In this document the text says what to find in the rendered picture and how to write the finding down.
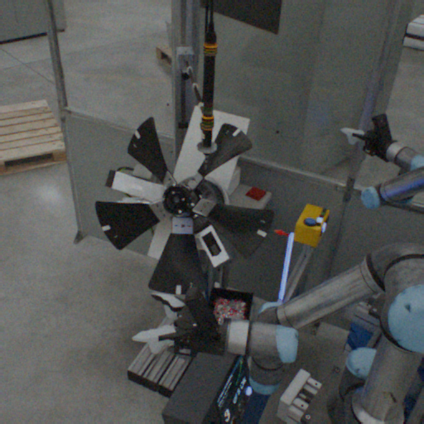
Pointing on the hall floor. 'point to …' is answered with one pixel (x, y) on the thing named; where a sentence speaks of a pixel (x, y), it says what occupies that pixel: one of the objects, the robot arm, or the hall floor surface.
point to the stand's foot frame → (158, 368)
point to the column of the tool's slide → (180, 76)
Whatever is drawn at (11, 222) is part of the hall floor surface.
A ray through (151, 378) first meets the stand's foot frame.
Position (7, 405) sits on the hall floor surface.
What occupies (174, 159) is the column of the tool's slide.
